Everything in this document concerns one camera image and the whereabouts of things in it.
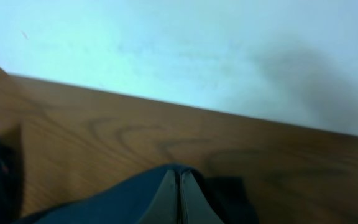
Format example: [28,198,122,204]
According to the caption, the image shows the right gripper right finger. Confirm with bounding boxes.
[180,172,224,224]

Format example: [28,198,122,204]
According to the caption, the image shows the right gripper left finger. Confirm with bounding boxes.
[137,170,178,224]

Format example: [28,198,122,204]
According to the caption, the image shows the navy shorts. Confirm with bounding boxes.
[0,142,259,224]

